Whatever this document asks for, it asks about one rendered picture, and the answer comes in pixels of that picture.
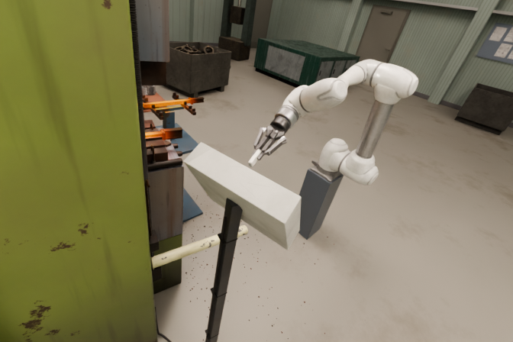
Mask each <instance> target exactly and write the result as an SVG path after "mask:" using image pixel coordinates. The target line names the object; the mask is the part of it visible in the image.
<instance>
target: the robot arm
mask: <svg viewBox="0 0 513 342"><path fill-rule="evenodd" d="M360 83H361V84H364V85H367V86H371V87H373V88H374V97H375V101H374V103H373V106H372V109H371V111H370V113H369V117H368V119H367V122H366V125H365V128H364V130H363V133H362V136H361V138H360V142H359V143H358V146H357V149H356V150H353V151H352V152H350V151H349V150H348V146H347V144H346V143H345V142H344V141H343V140H341V139H338V138H333V139H331V140H330V141H328V142H327V143H326V144H325V146H324V148H323V150H322V151H321V155H320V158H319V161H316V160H312V163H313V164H314V165H315V166H314V167H311V168H310V170H311V171H313V172H315V173H317V174H318V175H319V176H321V177H323V178H324V179H326V180H327V181H328V182H332V180H333V179H335V178H337V177H338V176H341V175H342V174H343V175H344V176H346V177H347V178H349V179H351V180H353V181H354V182H357V183H359V184H362V185H370V184H372V183H373V182H374V181H375V179H376V178H377V176H378V175H379V171H378V169H377V167H376V166H375V157H374V156H373V153H374V150H375V149H376V145H377V144H378V142H379V139H380V137H381V134H382V132H383V129H384V127H385V125H386V123H387V121H388V119H389V116H390V114H391V112H392V109H393V107H394V104H395V103H397V102H398V101H399V100H400V99H401V98H407V97H409V96H410V95H412V94H413V93H414V92H415V90H416V88H417V86H418V78H417V76H416V75H415V74H414V73H413V72H411V71H409V70H408V69H405V68H403V67H400V66H396V65H393V64H390V63H383V62H379V61H376V60H363V61H361V62H358V63H356V64H354V65H353V66H352V67H350V68H349V69H348V70H347V71H346V72H345V73H343V74H342V75H341V76H339V77H338V78H328V79H322V80H320V81H318V82H316V83H314V84H312V85H310V86H307V85H301V86H299V87H297V88H296V89H294V90H293V91H292V92H291V93H290V94H289V95H288V97H287V98H286V100H285V101H284V102H283V105H282V107H281V108H280V109H279V110H278V112H277V113H276V114H275V118H274V119H273V121H272V122H271V124H270V125H269V126H267V127H266V128H263V127H260V132H259V133H258V136H257V138H256V140H255V142H254V144H253V145H254V149H255V151H254V152H253V153H252V157H251V159H250V160H249V161H248V163H249V166H251V167H253V166H254V164H255V163H256V162H257V160H261V159H262V158H263V156H264V155H267V156H269V155H271V154H272V153H273V152H274V151H275V150H277V149H278V148H279V147H281V146H282V145H283V144H286V143H287V140H286V137H285V133H286V132H287V131H288V129H290V128H292V127H293V125H294V124H295V123H296V121H297V120H298V119H299V118H300V117H303V116H305V115H306V114H308V113H311V112H313V111H323V110H326V109H329V108H333V107H335V106H337V105H339V104H340V103H341V102H342V101H343V100H344V99H345V98H346V97H347V88H348V86H352V85H357V84H360ZM265 131H266V136H265V137H264V138H263V139H262V137H263V134H264V133H265ZM261 139H262V140H261ZM279 139H280V140H279ZM277 140H279V141H277ZM260 141H261V142H260ZM276 141H277V142H276ZM267 142H268V143H267ZM275 142H276V143H275ZM266 143H267V144H266ZM274 143H275V144H274ZM265 144H266V146H265ZM273 144H274V145H273ZM261 150H262V151H261Z"/></svg>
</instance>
